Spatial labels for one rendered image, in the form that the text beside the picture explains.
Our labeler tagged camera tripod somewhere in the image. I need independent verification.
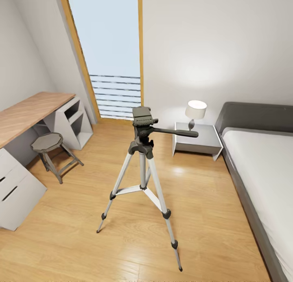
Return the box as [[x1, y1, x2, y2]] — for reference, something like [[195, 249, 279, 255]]
[[97, 106, 199, 272]]

